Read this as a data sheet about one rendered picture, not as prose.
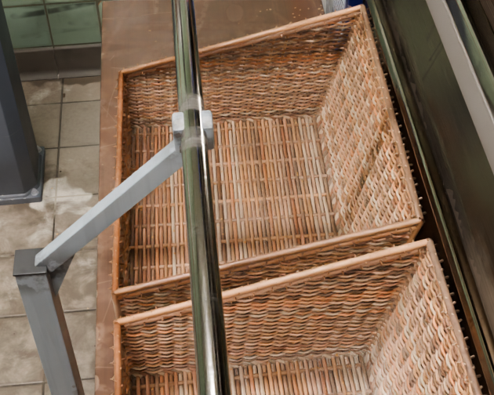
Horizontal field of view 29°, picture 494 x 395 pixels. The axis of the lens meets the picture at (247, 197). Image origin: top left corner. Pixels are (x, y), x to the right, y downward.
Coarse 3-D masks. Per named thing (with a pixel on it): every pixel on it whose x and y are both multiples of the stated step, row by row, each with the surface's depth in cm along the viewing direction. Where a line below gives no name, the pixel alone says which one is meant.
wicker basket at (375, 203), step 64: (256, 64) 183; (320, 64) 185; (128, 128) 187; (256, 128) 192; (320, 128) 191; (384, 128) 157; (256, 192) 179; (320, 192) 179; (384, 192) 153; (128, 256) 167; (256, 256) 142; (320, 256) 143
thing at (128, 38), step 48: (144, 0) 225; (240, 0) 225; (288, 0) 224; (144, 48) 213; (288, 48) 212; (288, 240) 172; (96, 288) 166; (96, 336) 158; (96, 384) 152; (240, 384) 151; (288, 384) 151
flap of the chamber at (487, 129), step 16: (432, 0) 82; (480, 0) 80; (432, 16) 82; (448, 16) 78; (448, 32) 78; (448, 48) 78; (464, 48) 75; (464, 64) 74; (464, 80) 74; (464, 96) 74; (480, 96) 71; (480, 112) 71; (480, 128) 71
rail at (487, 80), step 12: (456, 0) 76; (468, 0) 76; (456, 12) 76; (468, 12) 75; (480, 12) 75; (456, 24) 76; (468, 24) 74; (480, 24) 74; (468, 36) 74; (480, 36) 73; (492, 36) 73; (468, 48) 74; (480, 48) 72; (492, 48) 72; (480, 60) 71; (492, 60) 71; (480, 72) 71; (492, 72) 70; (480, 84) 71; (492, 84) 69; (492, 96) 69; (492, 108) 69
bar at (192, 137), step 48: (192, 0) 123; (192, 48) 115; (192, 96) 109; (192, 144) 103; (144, 192) 113; (192, 192) 98; (192, 240) 94; (48, 288) 123; (192, 288) 90; (48, 336) 130; (48, 384) 138
